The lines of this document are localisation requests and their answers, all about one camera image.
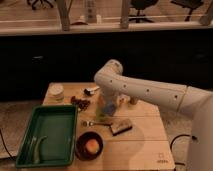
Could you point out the grey blue gripper body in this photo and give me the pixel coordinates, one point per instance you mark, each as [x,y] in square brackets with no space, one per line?
[109,109]

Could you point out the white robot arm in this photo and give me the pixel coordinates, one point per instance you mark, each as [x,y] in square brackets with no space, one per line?
[192,102]

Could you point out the green plastic cup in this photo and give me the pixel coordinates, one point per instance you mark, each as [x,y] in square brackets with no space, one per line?
[102,113]

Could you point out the orange bowl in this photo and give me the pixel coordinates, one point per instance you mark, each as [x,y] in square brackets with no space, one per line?
[122,99]

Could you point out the dark dried chili pile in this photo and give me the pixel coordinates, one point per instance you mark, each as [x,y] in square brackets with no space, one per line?
[80,103]

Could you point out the metal fork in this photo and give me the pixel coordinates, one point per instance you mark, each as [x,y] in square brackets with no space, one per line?
[89,123]

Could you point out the orange peach fruit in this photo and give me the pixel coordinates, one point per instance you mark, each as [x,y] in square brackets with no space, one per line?
[92,146]

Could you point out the dark brown bowl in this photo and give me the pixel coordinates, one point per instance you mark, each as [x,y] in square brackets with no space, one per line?
[81,151]

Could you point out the green plastic tray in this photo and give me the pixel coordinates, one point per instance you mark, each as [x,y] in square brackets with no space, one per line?
[58,123]

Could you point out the green vegetable in tray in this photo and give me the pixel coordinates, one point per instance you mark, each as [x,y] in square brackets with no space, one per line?
[36,153]

